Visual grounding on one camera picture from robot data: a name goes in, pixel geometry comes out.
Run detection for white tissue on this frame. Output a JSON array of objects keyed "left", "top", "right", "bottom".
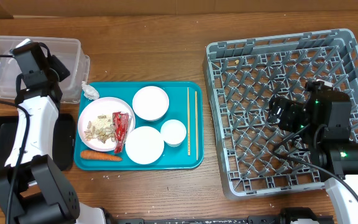
[{"left": 81, "top": 81, "right": 99, "bottom": 100}]

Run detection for red snack wrapper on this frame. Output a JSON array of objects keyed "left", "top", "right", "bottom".
[{"left": 112, "top": 112, "right": 130, "bottom": 154}]

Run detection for white bowl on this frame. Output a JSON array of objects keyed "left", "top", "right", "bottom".
[
  {"left": 132, "top": 86, "right": 169, "bottom": 121},
  {"left": 125, "top": 126, "right": 165, "bottom": 165}
]

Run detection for small white cup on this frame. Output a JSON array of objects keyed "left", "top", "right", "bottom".
[{"left": 160, "top": 119, "right": 187, "bottom": 147}]

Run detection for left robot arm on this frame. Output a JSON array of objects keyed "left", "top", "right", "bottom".
[{"left": 0, "top": 40, "right": 113, "bottom": 223}]

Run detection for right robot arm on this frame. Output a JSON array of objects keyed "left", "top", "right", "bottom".
[{"left": 268, "top": 80, "right": 358, "bottom": 223}]

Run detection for grey dishwasher rack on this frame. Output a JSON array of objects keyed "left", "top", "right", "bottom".
[{"left": 203, "top": 29, "right": 358, "bottom": 200}]

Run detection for clear plastic bin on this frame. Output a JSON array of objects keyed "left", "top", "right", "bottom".
[{"left": 0, "top": 35, "right": 90, "bottom": 104}]

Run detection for pink plate with food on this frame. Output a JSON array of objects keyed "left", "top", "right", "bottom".
[{"left": 78, "top": 97, "right": 135, "bottom": 152}]

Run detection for black tray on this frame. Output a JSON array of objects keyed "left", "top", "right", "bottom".
[{"left": 0, "top": 114, "right": 76, "bottom": 171}]

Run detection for rice and peanut scraps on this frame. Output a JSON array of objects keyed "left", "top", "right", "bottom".
[{"left": 84, "top": 114, "right": 116, "bottom": 144}]

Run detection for orange carrot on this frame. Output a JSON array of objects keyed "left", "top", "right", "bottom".
[{"left": 80, "top": 150, "right": 122, "bottom": 162}]

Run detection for teal serving tray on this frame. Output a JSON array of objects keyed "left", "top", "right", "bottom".
[{"left": 74, "top": 82, "right": 204, "bottom": 171}]

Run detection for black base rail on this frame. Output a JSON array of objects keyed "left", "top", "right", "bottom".
[{"left": 110, "top": 207, "right": 335, "bottom": 224}]

